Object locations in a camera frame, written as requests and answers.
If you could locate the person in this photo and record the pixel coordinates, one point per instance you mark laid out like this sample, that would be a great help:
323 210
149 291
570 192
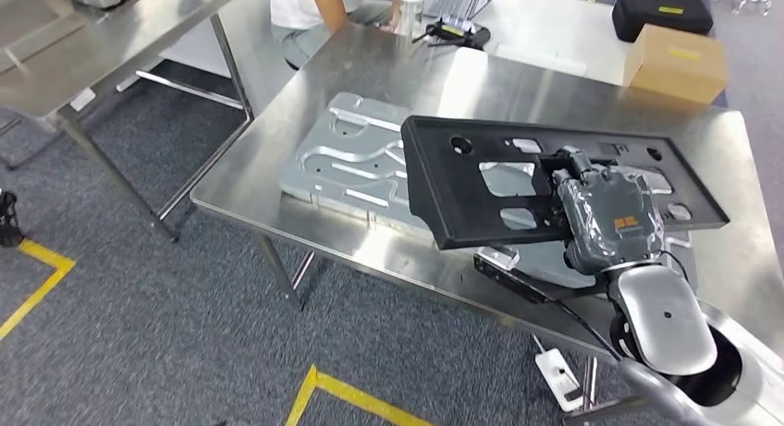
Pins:
300 7

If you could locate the brown cardboard box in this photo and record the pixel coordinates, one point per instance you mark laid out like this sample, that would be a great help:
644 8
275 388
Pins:
674 68

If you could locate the stainless steel workbench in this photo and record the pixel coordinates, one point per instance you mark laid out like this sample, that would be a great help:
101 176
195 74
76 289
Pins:
398 68

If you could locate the clear plastic bottle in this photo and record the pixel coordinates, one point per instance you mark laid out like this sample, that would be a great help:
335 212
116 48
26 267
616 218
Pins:
410 13

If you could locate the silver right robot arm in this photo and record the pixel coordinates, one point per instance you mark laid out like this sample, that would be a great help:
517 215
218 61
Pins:
667 325

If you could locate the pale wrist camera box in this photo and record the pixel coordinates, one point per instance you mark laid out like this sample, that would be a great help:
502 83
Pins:
499 258

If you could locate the black zip case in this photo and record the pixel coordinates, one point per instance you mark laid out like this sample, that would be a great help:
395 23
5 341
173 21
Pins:
655 22

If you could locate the black device yellow label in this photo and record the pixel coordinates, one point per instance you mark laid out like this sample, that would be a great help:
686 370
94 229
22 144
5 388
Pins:
465 36

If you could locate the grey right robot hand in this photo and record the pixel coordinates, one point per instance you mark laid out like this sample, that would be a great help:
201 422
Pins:
612 221

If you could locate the black plastic plate bracket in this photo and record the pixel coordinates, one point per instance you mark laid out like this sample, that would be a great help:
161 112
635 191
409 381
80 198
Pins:
453 203

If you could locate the stainless steel table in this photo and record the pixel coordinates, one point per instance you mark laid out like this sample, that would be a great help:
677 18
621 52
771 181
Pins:
92 50

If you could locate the black humanoid robot legs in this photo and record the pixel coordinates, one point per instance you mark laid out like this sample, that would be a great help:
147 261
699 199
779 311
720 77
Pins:
9 221

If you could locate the person's forearm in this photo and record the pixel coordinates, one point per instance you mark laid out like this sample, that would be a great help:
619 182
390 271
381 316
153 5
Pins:
328 7

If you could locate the aluminium jig plate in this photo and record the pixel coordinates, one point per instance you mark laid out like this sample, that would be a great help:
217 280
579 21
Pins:
343 166

